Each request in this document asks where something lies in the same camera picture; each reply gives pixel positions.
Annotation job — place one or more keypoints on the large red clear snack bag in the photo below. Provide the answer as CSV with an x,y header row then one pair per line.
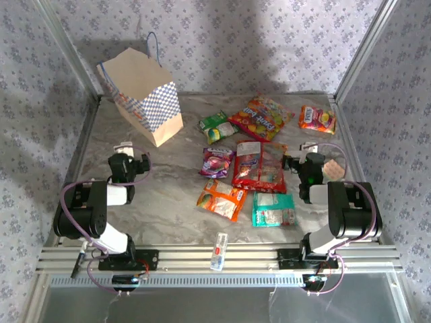
x,y
257,168

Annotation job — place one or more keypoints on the teal snack packet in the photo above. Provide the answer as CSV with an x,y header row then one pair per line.
x,y
272,210

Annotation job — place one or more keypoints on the small orange purple snack packet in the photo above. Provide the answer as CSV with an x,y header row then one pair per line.
x,y
316,119

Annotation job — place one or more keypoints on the red fruit candy bag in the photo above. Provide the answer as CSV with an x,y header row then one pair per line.
x,y
259,117

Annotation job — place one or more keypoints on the green snack packet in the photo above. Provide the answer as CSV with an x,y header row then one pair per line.
x,y
215,129

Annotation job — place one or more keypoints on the orange white-label snack packet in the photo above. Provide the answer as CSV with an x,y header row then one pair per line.
x,y
220,200

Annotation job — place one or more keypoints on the brown blue checked paper bag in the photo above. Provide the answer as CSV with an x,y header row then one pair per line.
x,y
134,77

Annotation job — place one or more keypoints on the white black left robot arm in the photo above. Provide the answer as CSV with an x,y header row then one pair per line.
x,y
77,215

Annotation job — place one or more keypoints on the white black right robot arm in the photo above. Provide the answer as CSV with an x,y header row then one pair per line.
x,y
350,215

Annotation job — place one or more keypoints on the small clear plastic box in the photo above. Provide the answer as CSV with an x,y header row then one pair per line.
x,y
219,250

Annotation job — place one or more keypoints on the black left controller board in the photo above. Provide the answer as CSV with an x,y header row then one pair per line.
x,y
124,280

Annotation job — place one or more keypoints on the black controller board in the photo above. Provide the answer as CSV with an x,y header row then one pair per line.
x,y
314,282
124,280

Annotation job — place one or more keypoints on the black right controller board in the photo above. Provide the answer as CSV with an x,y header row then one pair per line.
x,y
314,282

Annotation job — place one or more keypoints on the grey metal panel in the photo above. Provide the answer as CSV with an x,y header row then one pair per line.
x,y
235,306

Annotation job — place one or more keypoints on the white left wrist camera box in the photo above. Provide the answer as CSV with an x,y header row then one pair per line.
x,y
123,149

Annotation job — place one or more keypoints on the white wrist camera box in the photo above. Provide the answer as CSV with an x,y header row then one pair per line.
x,y
123,149
309,148

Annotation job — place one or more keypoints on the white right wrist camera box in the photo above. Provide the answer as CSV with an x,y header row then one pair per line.
x,y
309,148

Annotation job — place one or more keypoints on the aluminium table side rail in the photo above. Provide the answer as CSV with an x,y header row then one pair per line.
x,y
347,134
85,134

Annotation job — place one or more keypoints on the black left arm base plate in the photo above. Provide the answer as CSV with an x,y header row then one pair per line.
x,y
153,259

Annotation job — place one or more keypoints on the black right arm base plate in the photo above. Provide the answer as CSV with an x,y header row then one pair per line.
x,y
285,260

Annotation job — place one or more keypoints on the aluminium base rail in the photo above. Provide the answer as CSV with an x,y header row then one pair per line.
x,y
249,257

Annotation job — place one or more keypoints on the aluminium frame post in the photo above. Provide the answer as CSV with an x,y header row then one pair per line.
x,y
69,50
365,50

